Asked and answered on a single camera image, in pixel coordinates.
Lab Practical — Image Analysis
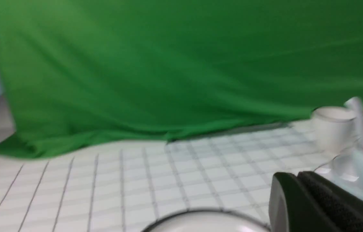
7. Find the pale green ceramic spoon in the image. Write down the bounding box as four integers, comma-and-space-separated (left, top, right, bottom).
345, 96, 363, 149

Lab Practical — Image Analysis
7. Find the green backdrop cloth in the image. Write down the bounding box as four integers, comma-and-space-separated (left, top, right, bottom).
0, 0, 363, 160

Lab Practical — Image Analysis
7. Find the gridded white table cloth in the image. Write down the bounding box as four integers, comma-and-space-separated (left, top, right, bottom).
0, 113, 363, 232

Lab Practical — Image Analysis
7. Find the pale green plate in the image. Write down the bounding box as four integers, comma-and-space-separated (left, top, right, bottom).
314, 155, 363, 201

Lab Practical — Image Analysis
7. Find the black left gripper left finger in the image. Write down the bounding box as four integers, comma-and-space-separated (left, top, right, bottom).
268, 172, 317, 232

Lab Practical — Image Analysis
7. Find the white plate with cartoon children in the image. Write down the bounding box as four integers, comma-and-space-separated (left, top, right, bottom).
142, 208, 271, 232

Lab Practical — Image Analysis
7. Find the white cup with bicycle print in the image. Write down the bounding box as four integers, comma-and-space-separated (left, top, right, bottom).
310, 106, 355, 154

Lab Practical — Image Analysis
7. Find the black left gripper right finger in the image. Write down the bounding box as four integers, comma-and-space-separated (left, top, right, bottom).
297, 171, 363, 232

